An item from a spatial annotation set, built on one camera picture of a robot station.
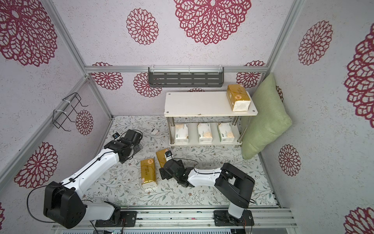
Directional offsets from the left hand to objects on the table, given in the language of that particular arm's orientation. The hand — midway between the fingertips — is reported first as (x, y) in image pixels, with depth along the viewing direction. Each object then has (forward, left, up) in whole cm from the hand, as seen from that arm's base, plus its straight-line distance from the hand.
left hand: (132, 150), depth 84 cm
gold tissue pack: (-8, -9, -7) cm, 14 cm away
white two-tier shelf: (+39, -46, -16) cm, 62 cm away
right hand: (-6, -19, -8) cm, 21 cm away
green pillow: (+8, -74, +18) cm, 76 cm away
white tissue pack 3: (+14, -57, -3) cm, 59 cm away
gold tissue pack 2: (0, -15, -9) cm, 18 cm away
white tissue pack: (+14, -28, -3) cm, 32 cm away
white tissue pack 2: (+14, -43, -3) cm, 46 cm away
